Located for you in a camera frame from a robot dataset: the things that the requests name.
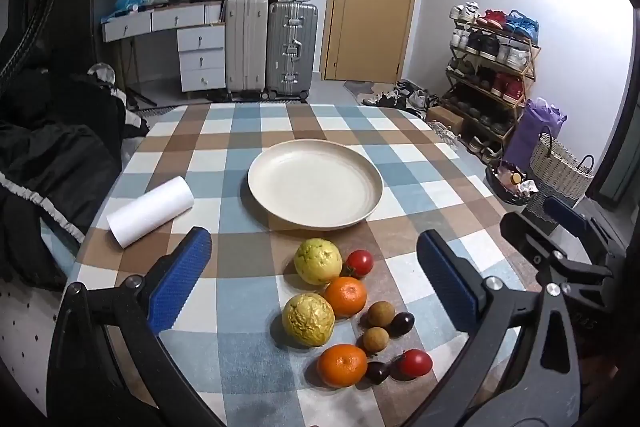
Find woven basket bag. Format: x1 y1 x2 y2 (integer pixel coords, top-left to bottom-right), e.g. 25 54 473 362
529 127 596 206

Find white paper towel roll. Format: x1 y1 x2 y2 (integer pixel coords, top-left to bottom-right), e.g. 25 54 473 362
106 176 194 248

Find orange tangerine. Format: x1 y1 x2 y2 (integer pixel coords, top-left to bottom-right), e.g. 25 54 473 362
323 277 368 319
316 343 368 388

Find cream round plate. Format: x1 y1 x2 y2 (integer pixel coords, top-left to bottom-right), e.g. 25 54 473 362
247 139 384 230

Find grey door mat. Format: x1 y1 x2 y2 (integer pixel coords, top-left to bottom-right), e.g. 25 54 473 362
343 80 395 102

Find brown longan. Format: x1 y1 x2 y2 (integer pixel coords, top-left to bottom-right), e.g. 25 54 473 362
367 301 396 329
362 326 390 353

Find silver suitcase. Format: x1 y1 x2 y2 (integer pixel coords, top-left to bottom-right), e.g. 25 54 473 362
266 1 318 101

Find white drawer desk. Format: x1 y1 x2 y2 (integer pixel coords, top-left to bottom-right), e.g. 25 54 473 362
102 1 226 98

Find checkered tablecloth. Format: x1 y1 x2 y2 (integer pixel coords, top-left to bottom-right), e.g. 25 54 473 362
39 102 547 427

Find purple bag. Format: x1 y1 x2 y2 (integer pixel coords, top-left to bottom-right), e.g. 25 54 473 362
503 98 567 170

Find dark plum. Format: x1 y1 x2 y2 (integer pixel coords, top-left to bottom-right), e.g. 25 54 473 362
366 361 390 385
387 312 416 338

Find wooden shoe rack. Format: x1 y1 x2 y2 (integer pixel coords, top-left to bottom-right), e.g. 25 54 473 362
440 1 540 156

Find wrinkled yellow guava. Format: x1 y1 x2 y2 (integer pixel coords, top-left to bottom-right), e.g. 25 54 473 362
282 293 335 347

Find black clothes pile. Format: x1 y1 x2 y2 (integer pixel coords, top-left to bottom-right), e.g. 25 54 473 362
1 72 149 291

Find red tomato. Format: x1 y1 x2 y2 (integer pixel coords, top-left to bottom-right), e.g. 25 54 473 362
345 249 374 279
396 349 433 379

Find smooth yellow-green guava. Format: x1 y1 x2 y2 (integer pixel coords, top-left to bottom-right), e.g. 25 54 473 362
293 239 343 286

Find cardboard box on floor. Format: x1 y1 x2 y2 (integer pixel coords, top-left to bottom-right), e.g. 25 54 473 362
427 106 464 134

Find black refrigerator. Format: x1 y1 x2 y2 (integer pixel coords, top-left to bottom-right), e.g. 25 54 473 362
49 0 117 74

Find black basket with snacks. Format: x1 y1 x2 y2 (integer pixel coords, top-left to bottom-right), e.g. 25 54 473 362
485 159 539 206

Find beige suitcase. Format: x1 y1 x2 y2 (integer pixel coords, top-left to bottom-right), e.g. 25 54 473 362
224 0 269 98

